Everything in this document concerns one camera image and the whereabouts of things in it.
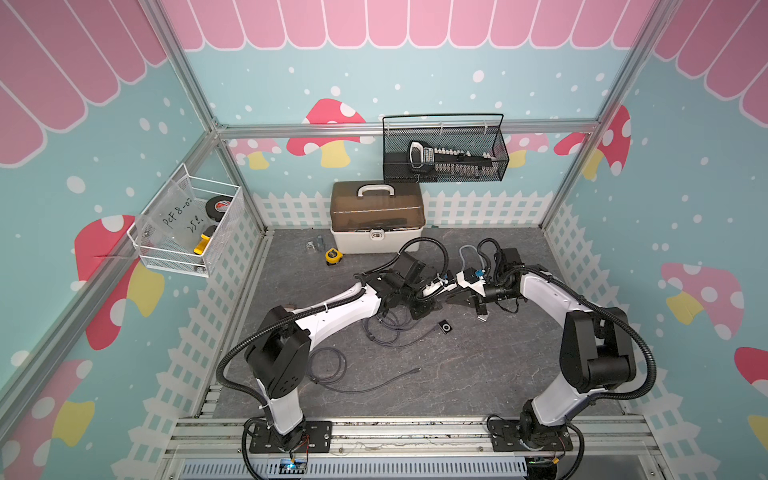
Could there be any clear wall bin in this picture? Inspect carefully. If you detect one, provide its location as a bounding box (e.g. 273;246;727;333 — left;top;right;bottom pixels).
127;165;244;278

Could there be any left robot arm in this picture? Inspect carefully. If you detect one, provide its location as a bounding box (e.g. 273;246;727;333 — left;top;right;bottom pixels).
215;237;450;452

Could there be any black mp3 player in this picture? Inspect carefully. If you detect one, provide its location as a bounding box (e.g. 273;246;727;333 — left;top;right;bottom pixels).
439;320;453;334

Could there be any black wire mesh basket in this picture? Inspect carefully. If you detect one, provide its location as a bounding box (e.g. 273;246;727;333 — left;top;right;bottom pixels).
381;113;509;183

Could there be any yellow tool in bin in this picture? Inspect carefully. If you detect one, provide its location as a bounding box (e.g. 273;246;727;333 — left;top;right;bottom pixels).
193;225;216;256

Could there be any black tape roll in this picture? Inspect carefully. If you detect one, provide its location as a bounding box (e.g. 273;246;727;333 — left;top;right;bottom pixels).
205;195;233;222

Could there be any grey coiled cable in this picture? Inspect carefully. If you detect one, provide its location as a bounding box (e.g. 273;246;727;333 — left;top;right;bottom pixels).
305;346;422;394

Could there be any white box brown lid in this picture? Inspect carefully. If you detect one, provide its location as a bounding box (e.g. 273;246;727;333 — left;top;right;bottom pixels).
330;181;426;255

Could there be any socket set in basket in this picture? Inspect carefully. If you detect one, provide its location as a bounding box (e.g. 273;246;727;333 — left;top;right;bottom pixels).
407;141;500;180

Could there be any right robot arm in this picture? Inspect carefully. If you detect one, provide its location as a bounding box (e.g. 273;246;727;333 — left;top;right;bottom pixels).
442;247;658;451

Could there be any yellow tape measure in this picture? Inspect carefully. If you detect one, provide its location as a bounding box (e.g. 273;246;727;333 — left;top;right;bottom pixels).
324;248;343;266

